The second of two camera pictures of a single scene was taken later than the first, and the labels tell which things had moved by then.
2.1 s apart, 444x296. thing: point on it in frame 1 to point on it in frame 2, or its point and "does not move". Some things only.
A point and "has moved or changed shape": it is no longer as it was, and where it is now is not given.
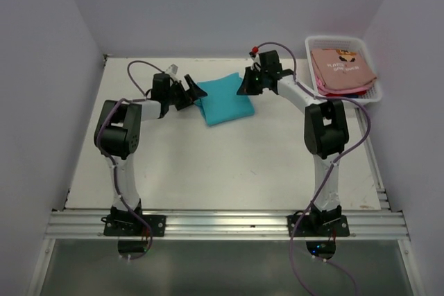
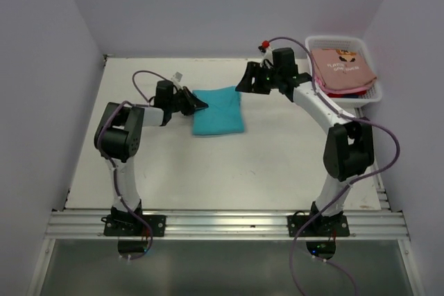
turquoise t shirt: [222, 102] has moved or changed shape
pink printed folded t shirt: [338, 68] does not move
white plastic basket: [343, 42] does not move
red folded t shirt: [331, 94] does not move
